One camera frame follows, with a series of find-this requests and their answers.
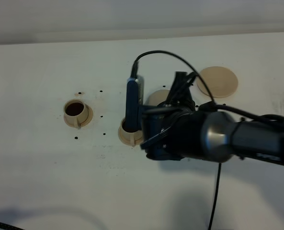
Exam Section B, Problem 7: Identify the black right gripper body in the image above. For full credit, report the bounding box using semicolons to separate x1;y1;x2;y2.
140;72;204;161

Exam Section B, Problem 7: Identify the beige teapot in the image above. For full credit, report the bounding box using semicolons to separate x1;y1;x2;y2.
146;90;170;106

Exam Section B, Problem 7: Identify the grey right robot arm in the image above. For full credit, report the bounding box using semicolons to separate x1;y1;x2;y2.
141;72;284;166

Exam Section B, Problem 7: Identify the beige teapot saucer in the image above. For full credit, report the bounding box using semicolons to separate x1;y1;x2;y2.
200;66;239;98

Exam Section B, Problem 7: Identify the beige right teacup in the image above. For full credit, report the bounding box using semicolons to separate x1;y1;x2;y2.
121;118;144;146

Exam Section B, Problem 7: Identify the beige teacup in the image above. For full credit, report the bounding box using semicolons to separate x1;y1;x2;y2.
63;99;85;116
121;118;144;146

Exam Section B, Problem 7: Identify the beige right cup saucer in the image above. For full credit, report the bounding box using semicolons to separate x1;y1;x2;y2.
118;121;145;146

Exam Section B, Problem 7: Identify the beige cup saucer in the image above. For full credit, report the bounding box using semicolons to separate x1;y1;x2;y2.
64;103;93;129
118;121;145;146

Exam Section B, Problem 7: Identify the beige left cup saucer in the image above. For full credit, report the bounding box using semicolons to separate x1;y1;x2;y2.
64;103;93;129

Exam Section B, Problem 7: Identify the beige left teacup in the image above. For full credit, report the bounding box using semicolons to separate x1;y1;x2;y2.
63;99;85;116

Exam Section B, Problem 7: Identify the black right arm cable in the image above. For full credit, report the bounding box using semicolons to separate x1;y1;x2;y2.
131;50;284;230

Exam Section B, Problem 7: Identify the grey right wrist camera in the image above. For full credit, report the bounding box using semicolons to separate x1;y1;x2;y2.
124;75;144;132

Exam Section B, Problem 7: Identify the black braided cable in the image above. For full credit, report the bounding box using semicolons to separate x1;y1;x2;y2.
0;218;20;230

